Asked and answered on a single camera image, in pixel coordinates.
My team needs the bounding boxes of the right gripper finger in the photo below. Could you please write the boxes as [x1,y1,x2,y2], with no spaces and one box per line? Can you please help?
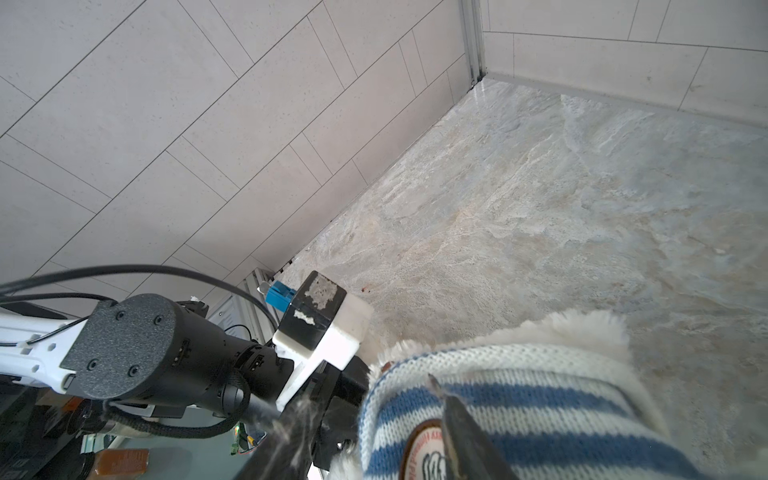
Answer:
[428,374,518,480]

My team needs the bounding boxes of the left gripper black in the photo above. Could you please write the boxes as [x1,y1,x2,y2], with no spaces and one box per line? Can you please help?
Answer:
[61,294,368,480]

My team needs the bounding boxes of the blue white striped knit sweater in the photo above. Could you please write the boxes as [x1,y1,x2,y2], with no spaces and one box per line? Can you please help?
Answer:
[358,344,701,479]

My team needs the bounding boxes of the white teddy bear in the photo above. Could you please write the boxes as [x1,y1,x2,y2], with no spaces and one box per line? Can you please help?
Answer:
[328,310,705,479]

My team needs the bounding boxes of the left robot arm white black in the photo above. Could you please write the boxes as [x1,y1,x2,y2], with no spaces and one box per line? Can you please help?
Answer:
[1,291,373,479]

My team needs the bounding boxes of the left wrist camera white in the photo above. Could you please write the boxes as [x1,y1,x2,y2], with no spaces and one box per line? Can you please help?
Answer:
[265,271,374,411]

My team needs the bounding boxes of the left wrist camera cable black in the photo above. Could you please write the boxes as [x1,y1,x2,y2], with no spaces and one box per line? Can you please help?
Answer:
[1,264,278,331]

